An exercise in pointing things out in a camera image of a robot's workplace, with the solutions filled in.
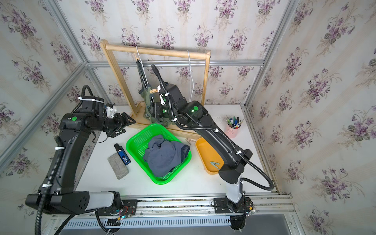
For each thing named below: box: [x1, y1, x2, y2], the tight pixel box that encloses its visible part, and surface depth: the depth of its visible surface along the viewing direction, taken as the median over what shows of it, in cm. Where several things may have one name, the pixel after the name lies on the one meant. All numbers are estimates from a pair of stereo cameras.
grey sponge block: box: [107, 152, 130, 180], surface depth 86 cm
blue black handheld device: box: [114, 143, 131, 166], surface depth 90 cm
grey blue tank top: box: [142, 134, 191, 178], surface depth 82 cm
